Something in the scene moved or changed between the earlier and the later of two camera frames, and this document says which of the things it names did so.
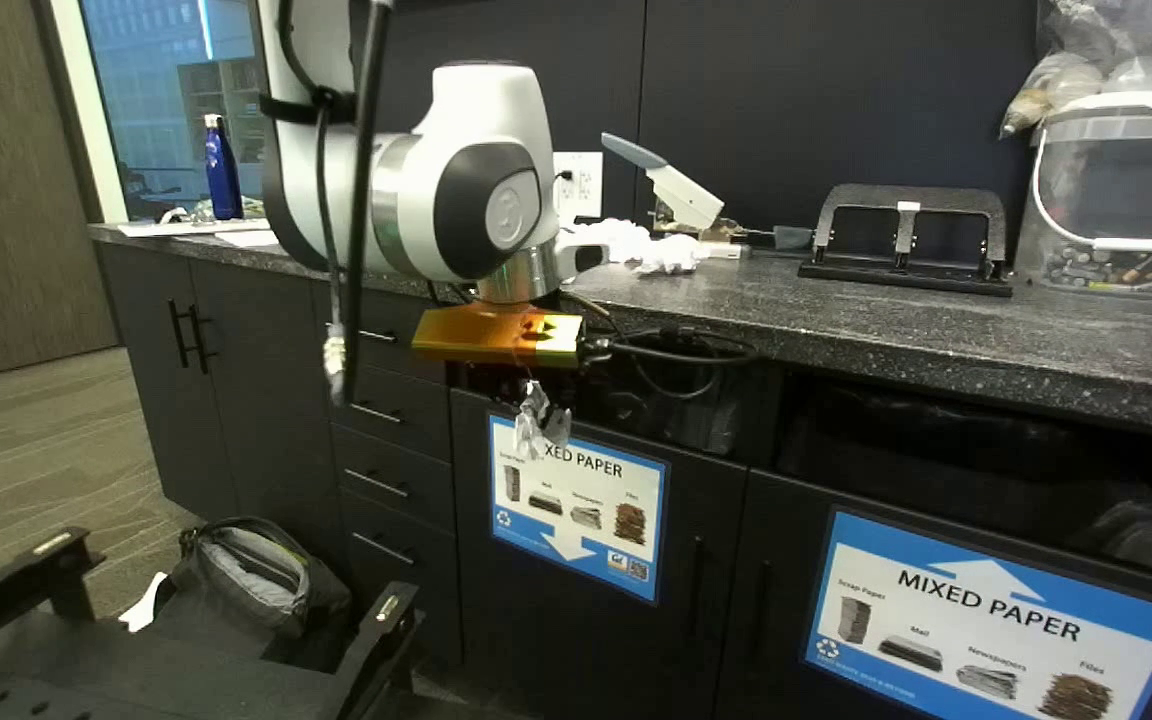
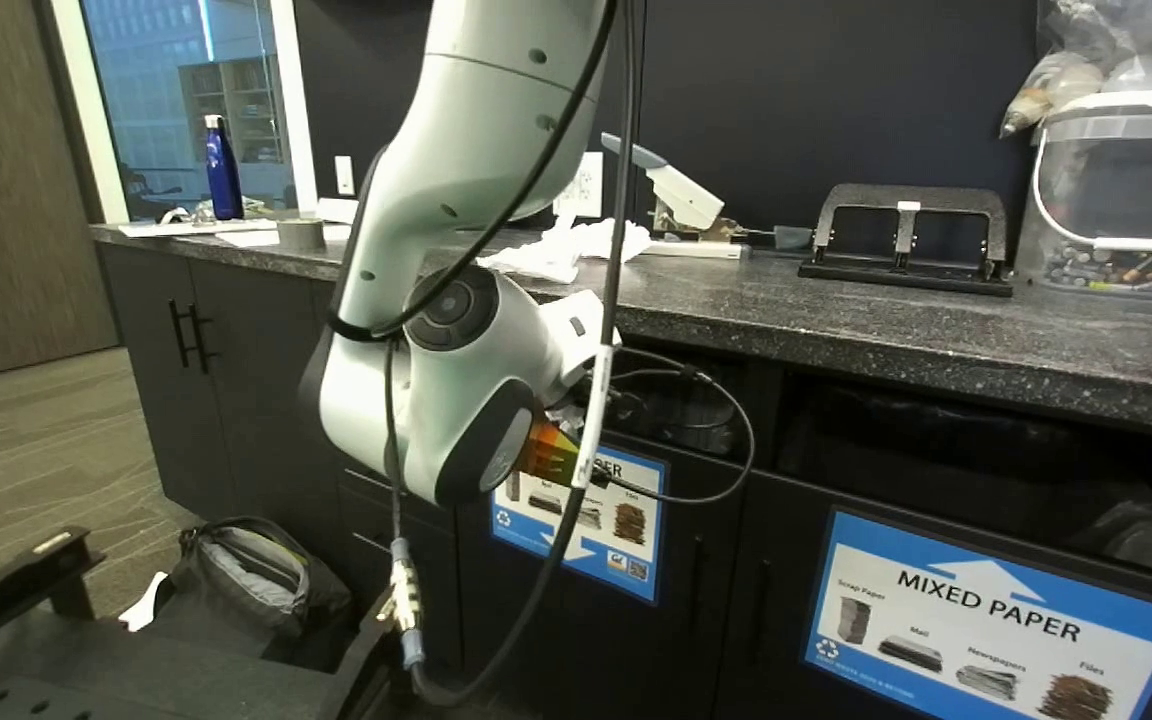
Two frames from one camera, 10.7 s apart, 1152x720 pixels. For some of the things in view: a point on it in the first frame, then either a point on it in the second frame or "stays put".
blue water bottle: [226, 198] stays put
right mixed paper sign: [987, 633] stays put
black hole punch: [931, 242] stays put
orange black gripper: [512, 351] to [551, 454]
